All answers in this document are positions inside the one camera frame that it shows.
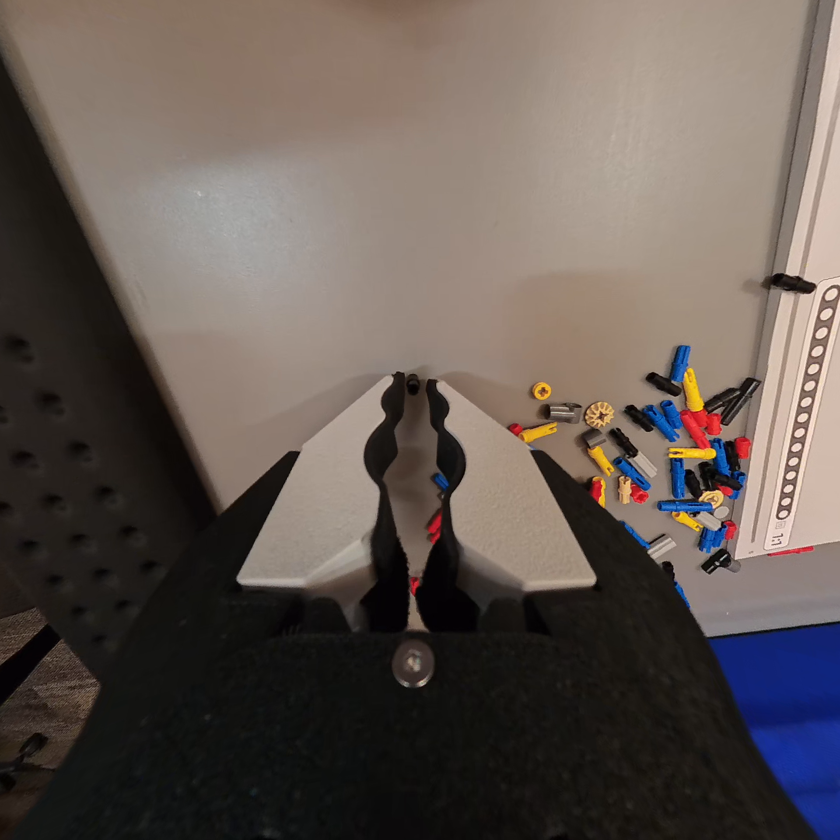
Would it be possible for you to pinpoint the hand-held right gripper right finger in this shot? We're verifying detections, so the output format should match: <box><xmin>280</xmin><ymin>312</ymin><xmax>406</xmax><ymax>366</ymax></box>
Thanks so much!
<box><xmin>423</xmin><ymin>377</ymin><xmax>598</xmax><ymax>611</ymax></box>

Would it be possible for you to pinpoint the pile of small lego pieces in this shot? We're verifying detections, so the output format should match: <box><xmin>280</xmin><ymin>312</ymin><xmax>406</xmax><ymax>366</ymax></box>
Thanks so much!
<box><xmin>427</xmin><ymin>343</ymin><xmax>763</xmax><ymax>613</ymax></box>

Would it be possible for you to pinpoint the black chair frame bar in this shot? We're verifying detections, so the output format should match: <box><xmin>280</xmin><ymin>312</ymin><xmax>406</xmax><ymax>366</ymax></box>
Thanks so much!
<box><xmin>0</xmin><ymin>622</ymin><xmax>64</xmax><ymax>707</ymax></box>

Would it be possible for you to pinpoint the blue plastic bin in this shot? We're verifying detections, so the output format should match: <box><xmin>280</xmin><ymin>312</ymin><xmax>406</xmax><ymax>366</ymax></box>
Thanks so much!
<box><xmin>704</xmin><ymin>619</ymin><xmax>840</xmax><ymax>840</ymax></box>

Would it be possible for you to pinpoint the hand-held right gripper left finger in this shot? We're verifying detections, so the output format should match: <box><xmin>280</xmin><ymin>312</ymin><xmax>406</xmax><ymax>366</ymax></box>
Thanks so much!
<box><xmin>236</xmin><ymin>371</ymin><xmax>408</xmax><ymax>631</ymax></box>

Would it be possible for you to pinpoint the lego instruction booklet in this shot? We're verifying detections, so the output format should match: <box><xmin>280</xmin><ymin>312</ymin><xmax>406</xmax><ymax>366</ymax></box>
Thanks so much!
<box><xmin>733</xmin><ymin>0</ymin><xmax>840</xmax><ymax>560</ymax></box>

